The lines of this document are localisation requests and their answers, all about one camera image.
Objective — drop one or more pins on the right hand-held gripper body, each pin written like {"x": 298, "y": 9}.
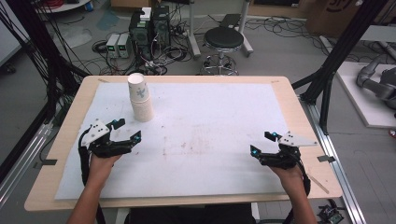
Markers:
{"x": 285, "y": 158}

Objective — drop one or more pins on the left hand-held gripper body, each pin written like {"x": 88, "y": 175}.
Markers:
{"x": 98, "y": 133}

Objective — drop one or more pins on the printed white paper cup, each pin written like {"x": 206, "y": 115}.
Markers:
{"x": 137, "y": 87}

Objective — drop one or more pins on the person's right hand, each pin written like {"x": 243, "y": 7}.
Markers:
{"x": 288, "y": 179}

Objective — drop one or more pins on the person's left hand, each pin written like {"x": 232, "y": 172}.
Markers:
{"x": 101, "y": 166}

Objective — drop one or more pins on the black tape strip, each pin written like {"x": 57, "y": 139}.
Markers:
{"x": 326, "y": 158}
{"x": 46, "y": 162}

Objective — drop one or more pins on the thin wooden stick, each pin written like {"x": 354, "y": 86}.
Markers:
{"x": 318, "y": 184}

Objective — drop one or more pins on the white table mat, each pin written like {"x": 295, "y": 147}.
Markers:
{"x": 199, "y": 140}

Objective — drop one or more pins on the white table leg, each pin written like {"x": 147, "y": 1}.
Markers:
{"x": 255, "y": 211}

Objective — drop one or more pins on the green circuit board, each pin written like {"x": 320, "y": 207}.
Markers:
{"x": 330, "y": 215}

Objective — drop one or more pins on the grey power supply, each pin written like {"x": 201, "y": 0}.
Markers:
{"x": 124, "y": 45}
{"x": 112, "y": 45}

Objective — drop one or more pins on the person's dark clothing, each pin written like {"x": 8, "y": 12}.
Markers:
{"x": 190, "y": 216}

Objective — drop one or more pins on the black computer tower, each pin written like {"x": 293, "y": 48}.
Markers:
{"x": 140, "y": 34}
{"x": 161, "y": 29}

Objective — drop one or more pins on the white platform board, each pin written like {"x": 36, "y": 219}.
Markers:
{"x": 361, "y": 105}

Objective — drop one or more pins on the white stand leg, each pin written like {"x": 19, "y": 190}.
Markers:
{"x": 193, "y": 40}
{"x": 246, "y": 40}

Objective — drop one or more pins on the black round stool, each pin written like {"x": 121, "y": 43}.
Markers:
{"x": 223, "y": 37}

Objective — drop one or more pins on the small white box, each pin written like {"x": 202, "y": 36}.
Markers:
{"x": 145, "y": 14}

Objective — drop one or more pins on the blue tape roll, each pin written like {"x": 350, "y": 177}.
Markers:
{"x": 89, "y": 6}

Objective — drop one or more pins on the black flat pedal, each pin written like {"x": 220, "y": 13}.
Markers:
{"x": 230, "y": 20}

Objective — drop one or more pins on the white round table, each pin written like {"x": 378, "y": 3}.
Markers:
{"x": 65, "y": 5}

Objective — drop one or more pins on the brown cardboard box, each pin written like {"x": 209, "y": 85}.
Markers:
{"x": 330, "y": 18}

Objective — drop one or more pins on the white panel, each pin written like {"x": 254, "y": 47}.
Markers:
{"x": 7, "y": 37}

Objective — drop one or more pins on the grey table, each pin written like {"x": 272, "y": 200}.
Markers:
{"x": 381, "y": 33}

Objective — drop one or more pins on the aluminium rail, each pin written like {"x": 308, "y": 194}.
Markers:
{"x": 339, "y": 183}
{"x": 25, "y": 158}

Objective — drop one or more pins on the black metal frame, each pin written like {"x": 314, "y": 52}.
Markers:
{"x": 34, "y": 40}
{"x": 342, "y": 46}

